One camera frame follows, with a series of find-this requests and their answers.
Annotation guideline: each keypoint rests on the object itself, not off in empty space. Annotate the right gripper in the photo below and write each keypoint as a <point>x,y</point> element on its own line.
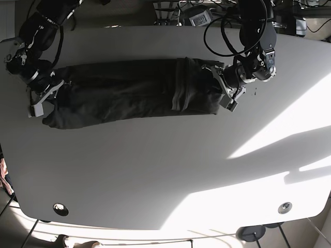
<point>42,85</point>

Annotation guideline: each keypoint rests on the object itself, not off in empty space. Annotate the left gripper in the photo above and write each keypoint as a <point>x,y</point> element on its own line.
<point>229,76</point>

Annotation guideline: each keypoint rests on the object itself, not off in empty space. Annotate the black T-shirt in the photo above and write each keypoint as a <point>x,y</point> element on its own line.
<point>94,94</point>

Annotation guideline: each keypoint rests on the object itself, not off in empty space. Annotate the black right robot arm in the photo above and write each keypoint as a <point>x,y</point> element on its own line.
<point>36,35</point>

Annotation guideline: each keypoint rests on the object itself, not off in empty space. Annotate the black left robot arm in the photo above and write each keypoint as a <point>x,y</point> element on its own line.
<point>258,37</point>

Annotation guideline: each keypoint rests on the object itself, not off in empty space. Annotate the grey socket box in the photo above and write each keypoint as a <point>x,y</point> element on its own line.
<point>198,16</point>

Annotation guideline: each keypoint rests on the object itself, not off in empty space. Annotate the grey power adapter box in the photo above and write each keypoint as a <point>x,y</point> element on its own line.
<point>300,27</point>

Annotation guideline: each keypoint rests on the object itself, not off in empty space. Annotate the left table grommet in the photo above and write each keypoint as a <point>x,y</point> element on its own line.
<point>60,209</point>

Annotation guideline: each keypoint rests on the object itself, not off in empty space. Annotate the table grommet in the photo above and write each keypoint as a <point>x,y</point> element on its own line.
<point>60,209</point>
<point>285,208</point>

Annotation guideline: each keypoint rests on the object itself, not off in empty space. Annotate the right table grommet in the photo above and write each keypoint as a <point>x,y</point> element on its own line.
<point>285,208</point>

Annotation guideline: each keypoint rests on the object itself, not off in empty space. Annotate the round black stand base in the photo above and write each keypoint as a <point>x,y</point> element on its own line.
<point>250,233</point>

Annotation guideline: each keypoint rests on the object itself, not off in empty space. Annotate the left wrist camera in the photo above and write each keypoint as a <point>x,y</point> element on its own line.
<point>228,103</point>

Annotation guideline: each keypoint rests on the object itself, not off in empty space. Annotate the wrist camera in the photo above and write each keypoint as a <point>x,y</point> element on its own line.
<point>35,110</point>
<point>228,103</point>

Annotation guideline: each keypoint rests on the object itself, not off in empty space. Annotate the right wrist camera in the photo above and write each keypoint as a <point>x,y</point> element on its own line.
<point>35,110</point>

